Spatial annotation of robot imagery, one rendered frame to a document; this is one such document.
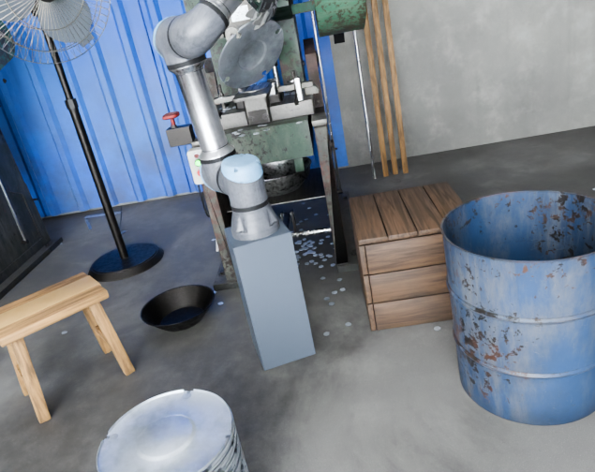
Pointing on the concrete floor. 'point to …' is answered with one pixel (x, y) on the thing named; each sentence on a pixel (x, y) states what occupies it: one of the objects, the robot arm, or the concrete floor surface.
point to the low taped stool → (38, 312)
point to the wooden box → (403, 254)
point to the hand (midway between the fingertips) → (256, 24)
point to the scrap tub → (531, 302)
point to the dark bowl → (178, 307)
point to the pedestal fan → (58, 16)
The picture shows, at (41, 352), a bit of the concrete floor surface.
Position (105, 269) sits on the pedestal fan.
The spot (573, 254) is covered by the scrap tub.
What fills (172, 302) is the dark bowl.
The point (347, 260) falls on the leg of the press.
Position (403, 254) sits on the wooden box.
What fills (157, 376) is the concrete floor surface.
